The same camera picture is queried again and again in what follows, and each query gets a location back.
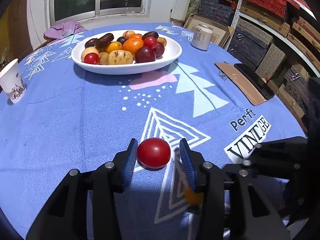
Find large yellow round fruit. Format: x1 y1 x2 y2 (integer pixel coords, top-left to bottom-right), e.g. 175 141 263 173
81 47 99 61

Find spotted yellow potato-like fruit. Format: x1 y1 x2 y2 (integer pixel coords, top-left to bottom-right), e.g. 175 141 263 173
108 50 133 65

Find yellow orange tomato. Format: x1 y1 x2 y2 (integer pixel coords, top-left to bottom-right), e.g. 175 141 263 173
183 185 204 206

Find shelf with stacked boxes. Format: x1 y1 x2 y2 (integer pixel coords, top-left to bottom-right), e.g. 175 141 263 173
187 0 319 121

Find framed picture leaning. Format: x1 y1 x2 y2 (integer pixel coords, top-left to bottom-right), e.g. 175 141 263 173
183 14 234 48

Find white paper cup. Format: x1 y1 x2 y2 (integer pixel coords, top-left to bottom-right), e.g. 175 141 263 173
0 59 27 104

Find beige drink can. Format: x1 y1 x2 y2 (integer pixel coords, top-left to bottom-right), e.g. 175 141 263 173
191 24 213 51

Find white oval plate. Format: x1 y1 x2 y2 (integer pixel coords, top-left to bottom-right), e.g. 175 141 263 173
71 30 182 75

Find small yellow fruit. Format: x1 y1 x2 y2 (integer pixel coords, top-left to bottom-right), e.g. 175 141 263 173
99 52 109 65

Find dark water chestnut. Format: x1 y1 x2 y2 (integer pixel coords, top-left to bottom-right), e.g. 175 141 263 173
95 33 114 49
85 38 99 48
142 31 159 40

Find yellow orange fruit in plate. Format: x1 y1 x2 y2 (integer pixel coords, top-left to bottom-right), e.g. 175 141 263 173
105 41 123 54

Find dark water chestnut left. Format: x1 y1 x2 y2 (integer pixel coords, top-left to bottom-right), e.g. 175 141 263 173
95 33 114 49

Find dark red plum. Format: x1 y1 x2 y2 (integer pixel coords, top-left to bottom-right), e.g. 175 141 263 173
135 46 156 63

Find orange persimmon-like fruit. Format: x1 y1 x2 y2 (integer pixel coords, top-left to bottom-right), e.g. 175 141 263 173
157 37 167 47

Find pink cloth garment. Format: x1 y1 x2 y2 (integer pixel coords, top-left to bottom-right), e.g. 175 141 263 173
43 21 87 40

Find dark chestnut in plate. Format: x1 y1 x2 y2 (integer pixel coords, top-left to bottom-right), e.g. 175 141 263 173
117 36 128 44

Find small red tomato upper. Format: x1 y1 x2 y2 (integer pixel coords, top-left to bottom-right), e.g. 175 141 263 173
144 36 158 49

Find orange mandarin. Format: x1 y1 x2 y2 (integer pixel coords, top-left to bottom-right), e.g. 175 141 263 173
129 34 143 40
123 38 144 56

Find dark water chestnut far right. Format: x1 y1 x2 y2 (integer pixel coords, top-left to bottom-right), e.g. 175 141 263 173
142 31 159 40

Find orange striped fruit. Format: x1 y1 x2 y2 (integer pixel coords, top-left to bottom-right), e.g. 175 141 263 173
123 30 135 39

